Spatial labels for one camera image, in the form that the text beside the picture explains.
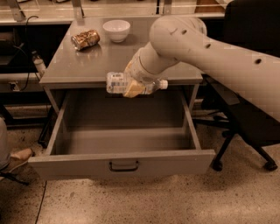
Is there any black power cable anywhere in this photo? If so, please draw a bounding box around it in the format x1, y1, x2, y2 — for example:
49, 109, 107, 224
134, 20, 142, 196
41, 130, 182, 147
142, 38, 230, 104
11, 15, 40, 92

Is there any grey metal cabinet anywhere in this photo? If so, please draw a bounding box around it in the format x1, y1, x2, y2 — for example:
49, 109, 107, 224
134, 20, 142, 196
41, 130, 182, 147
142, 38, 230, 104
40, 16, 202, 118

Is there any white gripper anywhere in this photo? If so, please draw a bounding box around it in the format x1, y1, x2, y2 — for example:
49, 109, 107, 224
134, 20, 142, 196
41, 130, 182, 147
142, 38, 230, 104
122, 47, 164, 98

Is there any black office chair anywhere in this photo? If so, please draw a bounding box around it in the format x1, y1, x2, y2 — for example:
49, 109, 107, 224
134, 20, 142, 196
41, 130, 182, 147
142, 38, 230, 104
195, 0, 280, 171

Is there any black drawer handle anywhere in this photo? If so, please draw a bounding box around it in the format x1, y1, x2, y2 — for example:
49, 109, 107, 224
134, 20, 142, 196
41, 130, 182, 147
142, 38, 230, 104
108, 161, 139, 172

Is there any open grey drawer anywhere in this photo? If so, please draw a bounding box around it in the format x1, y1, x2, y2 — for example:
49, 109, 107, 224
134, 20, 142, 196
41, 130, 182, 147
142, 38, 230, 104
29, 88, 215, 180

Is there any brown shoe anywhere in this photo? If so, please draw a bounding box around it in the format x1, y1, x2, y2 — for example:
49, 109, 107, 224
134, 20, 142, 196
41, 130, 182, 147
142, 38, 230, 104
0, 148, 34, 173

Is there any small bottle beside cabinet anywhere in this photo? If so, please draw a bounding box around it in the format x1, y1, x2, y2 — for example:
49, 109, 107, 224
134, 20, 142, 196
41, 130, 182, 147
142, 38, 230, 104
31, 51, 46, 77

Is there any white ceramic bowl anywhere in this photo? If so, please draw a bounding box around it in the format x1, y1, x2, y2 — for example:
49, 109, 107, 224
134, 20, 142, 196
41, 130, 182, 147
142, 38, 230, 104
103, 19, 130, 43

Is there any grey trouser leg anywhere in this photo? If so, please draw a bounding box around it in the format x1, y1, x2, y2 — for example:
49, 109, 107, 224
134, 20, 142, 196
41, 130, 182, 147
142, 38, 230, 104
0, 118, 11, 170

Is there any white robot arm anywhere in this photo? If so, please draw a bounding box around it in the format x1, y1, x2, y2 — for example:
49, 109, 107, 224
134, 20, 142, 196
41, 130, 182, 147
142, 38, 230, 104
124, 16, 280, 121

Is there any clear plastic water bottle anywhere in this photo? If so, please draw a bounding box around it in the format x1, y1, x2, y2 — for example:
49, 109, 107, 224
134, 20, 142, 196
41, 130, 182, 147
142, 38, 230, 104
106, 72, 168, 95

